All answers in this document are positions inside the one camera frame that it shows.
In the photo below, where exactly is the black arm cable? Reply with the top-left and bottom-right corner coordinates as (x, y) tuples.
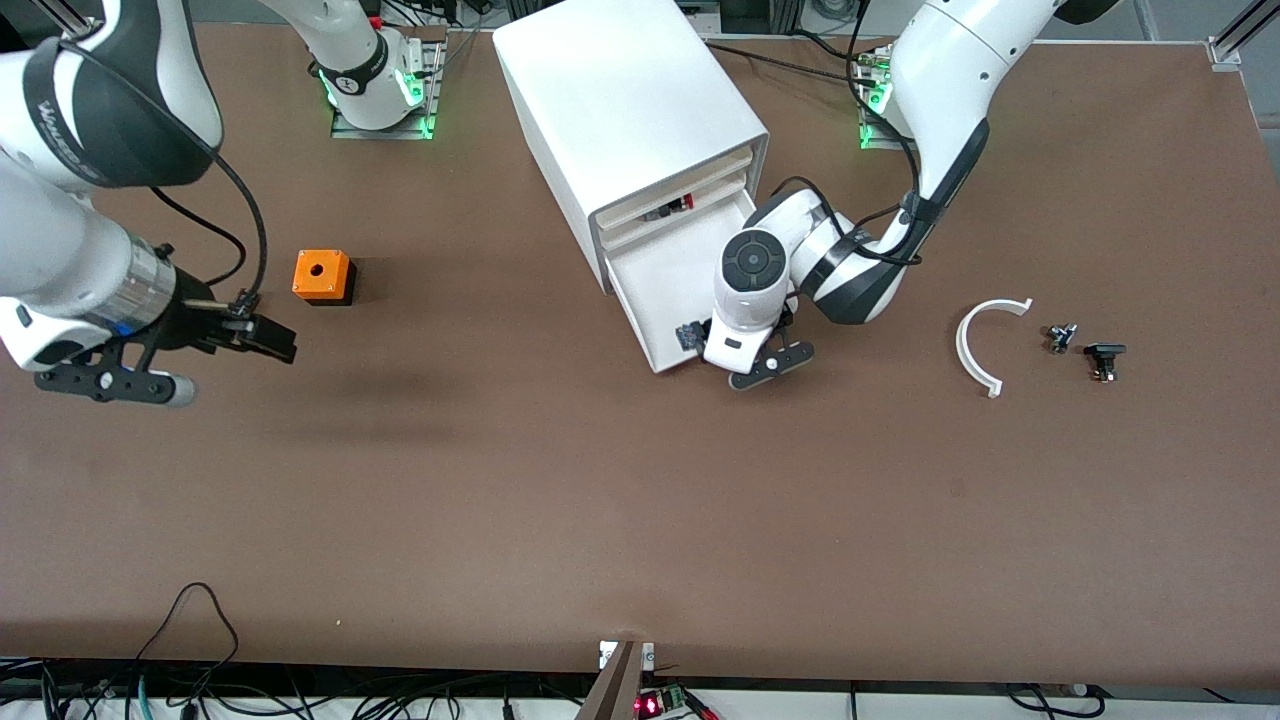
(60, 40), (269, 301)
(770, 0), (926, 266)

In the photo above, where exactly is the circuit board with red display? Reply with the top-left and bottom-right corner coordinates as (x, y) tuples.
(632, 684), (693, 719)

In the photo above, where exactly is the orange button enclosure box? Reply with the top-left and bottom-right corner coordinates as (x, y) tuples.
(292, 249), (357, 307)

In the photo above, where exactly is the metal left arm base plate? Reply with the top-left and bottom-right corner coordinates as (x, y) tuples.
(856, 48), (906, 151)

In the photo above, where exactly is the black cable on table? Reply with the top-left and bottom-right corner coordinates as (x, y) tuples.
(700, 38), (886, 81)

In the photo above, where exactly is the brown camera stand post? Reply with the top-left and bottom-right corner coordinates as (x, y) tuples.
(575, 640), (644, 720)

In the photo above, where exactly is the white curved plastic arc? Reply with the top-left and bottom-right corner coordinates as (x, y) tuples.
(955, 298), (1034, 399)

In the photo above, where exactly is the aluminium frame profile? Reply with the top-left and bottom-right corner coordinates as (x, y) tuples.
(1205, 0), (1280, 71)

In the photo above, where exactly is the tangled black cable bundle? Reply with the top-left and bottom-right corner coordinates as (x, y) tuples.
(0, 655), (601, 720)

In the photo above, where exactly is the thin black looped cable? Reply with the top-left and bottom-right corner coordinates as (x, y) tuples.
(135, 583), (241, 691)

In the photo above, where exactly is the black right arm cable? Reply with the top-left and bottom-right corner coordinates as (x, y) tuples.
(60, 40), (269, 301)

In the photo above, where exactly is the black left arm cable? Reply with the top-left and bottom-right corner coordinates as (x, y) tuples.
(770, 0), (926, 266)

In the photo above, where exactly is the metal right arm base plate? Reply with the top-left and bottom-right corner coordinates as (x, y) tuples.
(330, 38), (446, 141)

